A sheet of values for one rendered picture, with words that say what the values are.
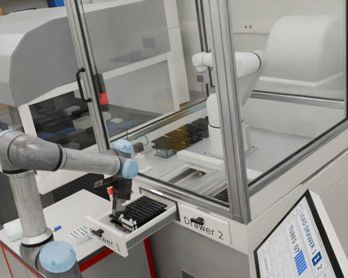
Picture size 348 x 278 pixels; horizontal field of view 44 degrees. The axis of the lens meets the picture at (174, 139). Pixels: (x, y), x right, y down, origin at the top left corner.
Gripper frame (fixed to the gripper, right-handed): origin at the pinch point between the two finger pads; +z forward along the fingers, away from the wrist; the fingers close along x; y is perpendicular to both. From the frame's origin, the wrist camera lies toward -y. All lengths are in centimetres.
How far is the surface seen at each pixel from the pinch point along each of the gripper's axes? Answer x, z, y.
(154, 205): 9.6, 2.5, 19.4
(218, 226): -16.6, -7.2, 45.2
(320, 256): -75, -45, 57
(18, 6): 418, 0, -145
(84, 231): 13.1, 23.6, -13.5
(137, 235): -9.9, 5.2, 11.8
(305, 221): -58, -43, 60
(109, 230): -10.8, 2.9, -0.7
